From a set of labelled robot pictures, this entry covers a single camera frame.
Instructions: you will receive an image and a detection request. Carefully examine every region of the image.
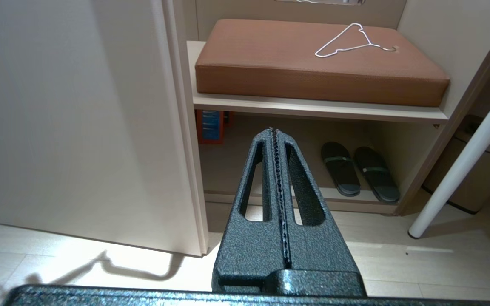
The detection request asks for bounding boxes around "beige door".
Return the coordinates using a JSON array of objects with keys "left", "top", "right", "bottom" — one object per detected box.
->
[{"left": 0, "top": 0, "right": 210, "bottom": 258}]

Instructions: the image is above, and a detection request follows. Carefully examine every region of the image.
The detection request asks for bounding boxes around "white table leg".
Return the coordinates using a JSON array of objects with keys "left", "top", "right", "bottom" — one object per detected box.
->
[{"left": 407, "top": 73, "right": 490, "bottom": 240}]

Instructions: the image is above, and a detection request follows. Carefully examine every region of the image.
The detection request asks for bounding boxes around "brown seat cushion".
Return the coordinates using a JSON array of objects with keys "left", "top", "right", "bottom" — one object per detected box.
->
[{"left": 194, "top": 18, "right": 451, "bottom": 108}]

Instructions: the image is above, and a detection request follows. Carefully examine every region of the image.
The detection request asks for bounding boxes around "black slipper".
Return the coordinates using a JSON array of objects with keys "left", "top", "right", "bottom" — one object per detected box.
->
[
  {"left": 320, "top": 141, "right": 362, "bottom": 198},
  {"left": 353, "top": 146, "right": 401, "bottom": 204}
]

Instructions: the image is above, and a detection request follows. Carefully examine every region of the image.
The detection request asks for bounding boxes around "orange and blue box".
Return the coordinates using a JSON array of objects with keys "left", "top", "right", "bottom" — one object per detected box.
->
[{"left": 196, "top": 109, "right": 235, "bottom": 145}]

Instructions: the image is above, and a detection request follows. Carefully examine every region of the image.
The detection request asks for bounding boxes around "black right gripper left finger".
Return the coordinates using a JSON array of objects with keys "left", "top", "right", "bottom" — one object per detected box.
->
[{"left": 212, "top": 129, "right": 290, "bottom": 294}]

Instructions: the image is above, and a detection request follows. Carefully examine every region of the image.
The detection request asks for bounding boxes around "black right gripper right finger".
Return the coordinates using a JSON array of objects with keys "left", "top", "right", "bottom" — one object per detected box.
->
[{"left": 273, "top": 129, "right": 362, "bottom": 275}]

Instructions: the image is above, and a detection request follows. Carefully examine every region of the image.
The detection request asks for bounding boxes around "white wire hanger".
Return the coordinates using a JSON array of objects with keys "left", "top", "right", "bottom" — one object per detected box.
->
[{"left": 314, "top": 23, "right": 398, "bottom": 59}]

